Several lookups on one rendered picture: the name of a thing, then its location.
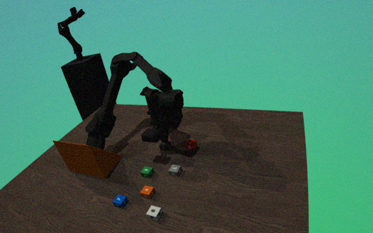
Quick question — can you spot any small blue block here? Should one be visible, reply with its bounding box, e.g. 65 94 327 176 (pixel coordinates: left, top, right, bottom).
112 195 128 208

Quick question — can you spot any green block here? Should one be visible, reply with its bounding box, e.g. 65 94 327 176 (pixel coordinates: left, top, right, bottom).
140 166 154 178

